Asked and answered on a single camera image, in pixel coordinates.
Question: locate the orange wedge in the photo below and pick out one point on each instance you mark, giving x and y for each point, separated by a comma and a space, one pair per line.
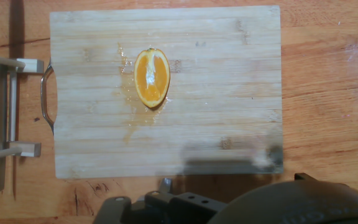
151, 81

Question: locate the bamboo cutting board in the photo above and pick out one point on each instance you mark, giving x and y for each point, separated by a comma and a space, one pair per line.
213, 109

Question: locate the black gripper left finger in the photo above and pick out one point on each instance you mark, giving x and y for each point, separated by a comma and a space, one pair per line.
179, 208

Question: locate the large brown wooden board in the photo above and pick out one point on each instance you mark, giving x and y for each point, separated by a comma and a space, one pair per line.
322, 93

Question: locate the wooden peg dish rack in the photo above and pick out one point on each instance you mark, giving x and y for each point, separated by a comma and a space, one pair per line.
26, 149

